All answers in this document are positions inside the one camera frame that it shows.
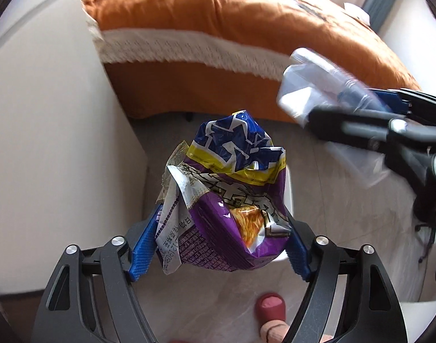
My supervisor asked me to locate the clear plastic sheet bag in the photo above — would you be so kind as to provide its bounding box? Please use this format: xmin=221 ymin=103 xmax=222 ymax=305
xmin=277 ymin=48 xmax=390 ymax=187

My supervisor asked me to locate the purple blue snack bag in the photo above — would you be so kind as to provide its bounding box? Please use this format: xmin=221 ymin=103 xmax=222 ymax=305
xmin=155 ymin=111 xmax=290 ymax=274

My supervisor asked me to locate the white square trash bin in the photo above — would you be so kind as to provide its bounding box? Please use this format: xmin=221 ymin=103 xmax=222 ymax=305
xmin=273 ymin=166 xmax=294 ymax=262

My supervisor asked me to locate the red slipper foot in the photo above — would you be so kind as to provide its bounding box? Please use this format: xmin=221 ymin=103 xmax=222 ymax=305
xmin=254 ymin=293 xmax=289 ymax=343

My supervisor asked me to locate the white pillow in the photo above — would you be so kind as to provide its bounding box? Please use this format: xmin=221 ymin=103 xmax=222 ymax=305
xmin=343 ymin=2 xmax=370 ymax=26

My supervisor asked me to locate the orange bed cover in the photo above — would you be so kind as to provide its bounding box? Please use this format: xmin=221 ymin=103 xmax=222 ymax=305
xmin=81 ymin=0 xmax=419 ymax=121

